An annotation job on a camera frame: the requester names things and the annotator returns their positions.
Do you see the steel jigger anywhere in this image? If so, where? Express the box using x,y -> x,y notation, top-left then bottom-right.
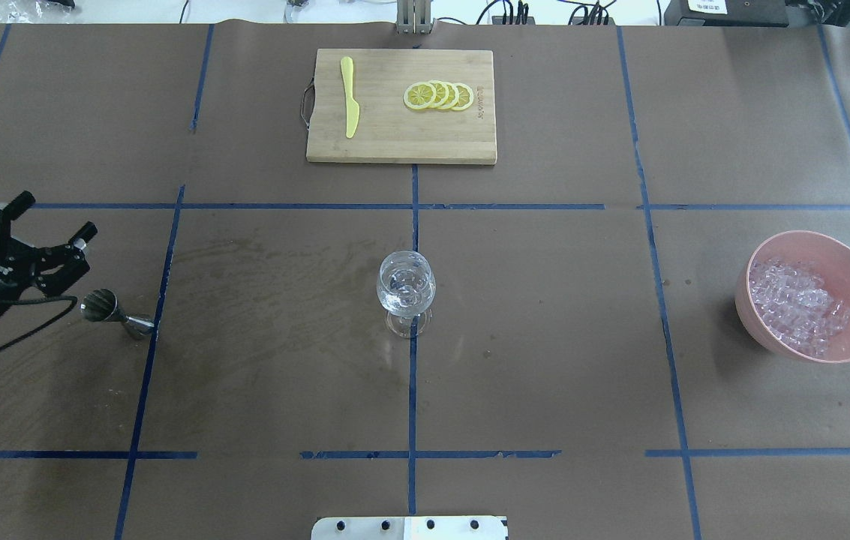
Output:
80,288 -> 156,341

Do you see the clear wine glass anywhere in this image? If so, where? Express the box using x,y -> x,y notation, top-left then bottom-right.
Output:
376,250 -> 437,339

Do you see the pile of ice cubes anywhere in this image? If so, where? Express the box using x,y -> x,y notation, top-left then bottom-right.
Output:
748,257 -> 850,359

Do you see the clear plastic bag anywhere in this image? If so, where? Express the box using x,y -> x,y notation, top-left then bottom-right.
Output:
0,1 -> 69,24

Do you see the yellow plastic knife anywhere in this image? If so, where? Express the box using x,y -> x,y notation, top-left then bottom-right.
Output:
340,57 -> 362,138

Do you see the bamboo cutting board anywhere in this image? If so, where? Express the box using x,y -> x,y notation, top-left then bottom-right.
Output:
307,48 -> 499,165

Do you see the front lemon slice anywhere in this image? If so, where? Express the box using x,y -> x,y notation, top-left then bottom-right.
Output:
403,82 -> 438,110

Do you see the lemon slice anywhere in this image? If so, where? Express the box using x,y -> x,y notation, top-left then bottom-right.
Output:
403,82 -> 438,110
437,82 -> 459,110
428,81 -> 451,110
451,82 -> 475,112

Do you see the rear lemon slice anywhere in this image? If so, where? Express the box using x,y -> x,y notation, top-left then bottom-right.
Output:
451,82 -> 475,112

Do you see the black box device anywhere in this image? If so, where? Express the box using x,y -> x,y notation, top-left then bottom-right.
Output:
662,1 -> 789,28

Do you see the pink bowl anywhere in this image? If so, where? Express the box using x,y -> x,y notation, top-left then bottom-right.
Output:
734,230 -> 850,365

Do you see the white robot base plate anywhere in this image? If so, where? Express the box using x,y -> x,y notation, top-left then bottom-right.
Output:
311,515 -> 509,539

